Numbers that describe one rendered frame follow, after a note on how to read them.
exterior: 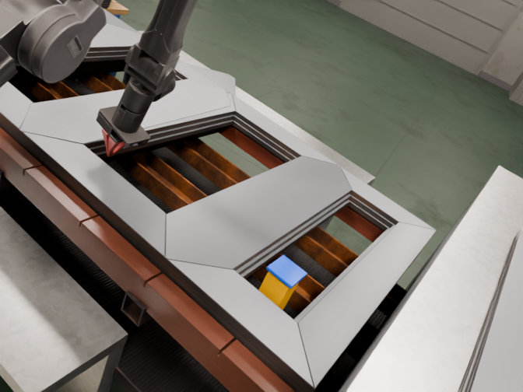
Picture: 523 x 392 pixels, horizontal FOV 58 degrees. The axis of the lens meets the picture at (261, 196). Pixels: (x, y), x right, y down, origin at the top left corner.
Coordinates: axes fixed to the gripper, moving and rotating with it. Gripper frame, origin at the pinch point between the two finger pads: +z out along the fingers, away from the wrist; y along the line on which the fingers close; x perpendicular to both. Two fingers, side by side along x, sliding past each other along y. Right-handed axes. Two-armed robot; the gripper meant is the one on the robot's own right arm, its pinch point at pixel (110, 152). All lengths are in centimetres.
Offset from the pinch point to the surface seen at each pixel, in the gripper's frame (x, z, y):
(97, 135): -1.9, 1.9, 6.8
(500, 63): -963, 69, 12
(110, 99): -16.3, 5.3, 19.7
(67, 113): -1.4, 4.4, 16.9
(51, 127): 5.8, 3.1, 12.5
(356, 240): -174, 79, -51
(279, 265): -2.1, -13.6, -43.4
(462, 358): 9, -37, -69
